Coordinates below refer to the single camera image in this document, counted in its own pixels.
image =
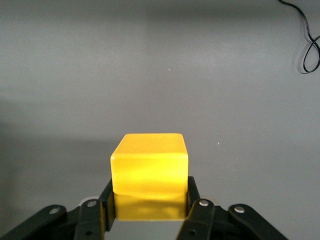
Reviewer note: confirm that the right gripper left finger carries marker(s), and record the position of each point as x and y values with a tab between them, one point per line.
75	222

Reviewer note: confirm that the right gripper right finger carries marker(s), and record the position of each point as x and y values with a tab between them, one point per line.
215	222

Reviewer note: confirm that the yellow cube block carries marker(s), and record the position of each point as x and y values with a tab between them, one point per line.
150	175

